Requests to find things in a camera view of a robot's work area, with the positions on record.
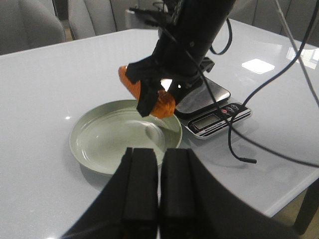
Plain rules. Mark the grey chair left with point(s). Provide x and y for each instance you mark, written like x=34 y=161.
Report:
x=28 y=24

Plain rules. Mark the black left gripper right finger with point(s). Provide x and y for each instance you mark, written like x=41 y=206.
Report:
x=194 y=205

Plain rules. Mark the grey chair right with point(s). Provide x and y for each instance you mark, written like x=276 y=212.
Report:
x=89 y=18

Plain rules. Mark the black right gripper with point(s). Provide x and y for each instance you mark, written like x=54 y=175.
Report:
x=149 y=72

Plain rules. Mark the grey chair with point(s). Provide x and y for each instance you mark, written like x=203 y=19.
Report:
x=89 y=18
x=28 y=24

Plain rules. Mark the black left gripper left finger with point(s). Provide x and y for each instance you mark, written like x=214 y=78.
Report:
x=127 y=207

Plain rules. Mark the green plate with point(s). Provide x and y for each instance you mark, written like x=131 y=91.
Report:
x=101 y=136

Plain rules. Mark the digital kitchen scale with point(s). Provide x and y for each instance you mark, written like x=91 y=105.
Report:
x=198 y=113

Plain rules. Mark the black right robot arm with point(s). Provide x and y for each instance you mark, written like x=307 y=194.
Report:
x=174 y=69

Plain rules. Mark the orange corn cob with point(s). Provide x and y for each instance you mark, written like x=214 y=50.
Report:
x=165 y=102

